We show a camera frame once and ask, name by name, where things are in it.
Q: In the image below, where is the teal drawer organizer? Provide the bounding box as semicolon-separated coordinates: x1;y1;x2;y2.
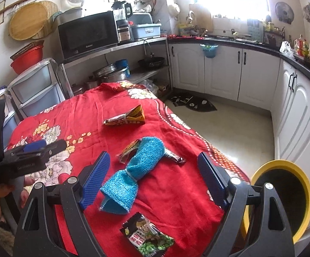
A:
246;19;263;42

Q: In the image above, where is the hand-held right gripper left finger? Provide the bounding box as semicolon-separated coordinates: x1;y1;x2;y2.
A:
13;151;111;257

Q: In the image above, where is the pale wooden cutting board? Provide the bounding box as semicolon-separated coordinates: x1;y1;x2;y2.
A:
188;3;214;31

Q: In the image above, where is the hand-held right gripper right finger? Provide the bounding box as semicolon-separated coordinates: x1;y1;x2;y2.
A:
197;152;296;257

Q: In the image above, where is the yellow red snack wrapper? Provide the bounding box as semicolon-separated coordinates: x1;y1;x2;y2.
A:
103;105;146;126

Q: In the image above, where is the dark floor mat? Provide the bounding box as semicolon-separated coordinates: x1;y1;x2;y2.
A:
170;94;217;112

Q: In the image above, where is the grey dish drainer cover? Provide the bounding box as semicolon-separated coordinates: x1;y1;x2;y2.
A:
128;13;153;26

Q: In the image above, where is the black microwave oven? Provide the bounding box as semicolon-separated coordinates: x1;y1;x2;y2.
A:
58;11;119;59

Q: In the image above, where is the grey lidded pot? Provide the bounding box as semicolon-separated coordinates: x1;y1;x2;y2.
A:
56;7;87;26

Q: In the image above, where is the black green snack packet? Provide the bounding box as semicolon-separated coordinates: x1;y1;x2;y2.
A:
120;212;175;256

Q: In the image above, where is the red floral blanket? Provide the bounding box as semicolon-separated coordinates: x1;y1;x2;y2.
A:
3;80;252;257

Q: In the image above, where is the clear plastic bag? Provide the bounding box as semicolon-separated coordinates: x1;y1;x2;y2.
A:
279;41;295;55

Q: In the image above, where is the blue mesh scrubbing cloth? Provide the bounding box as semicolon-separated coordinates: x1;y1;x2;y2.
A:
99;136;165;215

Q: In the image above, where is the steel cooking pot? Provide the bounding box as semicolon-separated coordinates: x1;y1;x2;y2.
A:
93;64;130;83

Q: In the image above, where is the dark spice jar rack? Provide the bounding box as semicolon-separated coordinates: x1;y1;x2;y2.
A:
263;21;285;46

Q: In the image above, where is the round woven bamboo mat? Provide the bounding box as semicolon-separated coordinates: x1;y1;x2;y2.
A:
36;0;60;39

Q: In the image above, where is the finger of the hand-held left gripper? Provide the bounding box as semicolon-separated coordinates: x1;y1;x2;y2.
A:
10;140;48;156
41;139;67;156

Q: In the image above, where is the stainless steel shelf rack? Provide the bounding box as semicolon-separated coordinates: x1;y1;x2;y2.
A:
60;36;171;99

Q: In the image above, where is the red label sauce bottle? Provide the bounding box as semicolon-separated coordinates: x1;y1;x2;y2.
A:
295;35;307;57

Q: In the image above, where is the red plastic basin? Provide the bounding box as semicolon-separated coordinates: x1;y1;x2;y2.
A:
10;45;44;75

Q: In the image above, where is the round bamboo tray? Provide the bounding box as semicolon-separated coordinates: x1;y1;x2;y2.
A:
8;2;48;41

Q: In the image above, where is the black silver blender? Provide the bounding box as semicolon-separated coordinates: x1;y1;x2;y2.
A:
112;1;132;43

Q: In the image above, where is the grey round wall fan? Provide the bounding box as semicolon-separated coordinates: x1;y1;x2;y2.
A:
275;1;295;24

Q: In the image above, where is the brown woven basket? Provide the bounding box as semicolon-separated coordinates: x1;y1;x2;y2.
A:
10;40;45;61

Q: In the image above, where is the blue hanging cabinet bin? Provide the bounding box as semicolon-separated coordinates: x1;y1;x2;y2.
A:
200;43;220;59

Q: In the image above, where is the dark red snack wrapper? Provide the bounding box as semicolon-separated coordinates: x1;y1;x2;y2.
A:
117;140;142;164

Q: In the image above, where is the black wok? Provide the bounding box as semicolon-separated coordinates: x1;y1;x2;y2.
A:
138;56;165;68

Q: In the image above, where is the yellow rimmed trash bin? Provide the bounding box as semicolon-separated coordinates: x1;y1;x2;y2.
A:
241;159;310;245

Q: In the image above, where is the blue grey plastic dish tub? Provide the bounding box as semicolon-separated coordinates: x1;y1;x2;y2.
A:
130;24;162;39

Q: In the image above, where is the white hanging colander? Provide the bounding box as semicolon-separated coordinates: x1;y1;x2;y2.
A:
168;3;181;20

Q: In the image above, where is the plastic drawer unit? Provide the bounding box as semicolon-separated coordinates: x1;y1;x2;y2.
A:
2;57;75;145

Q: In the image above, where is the blue tin can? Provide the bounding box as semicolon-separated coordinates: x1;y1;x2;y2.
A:
115;59;130;71

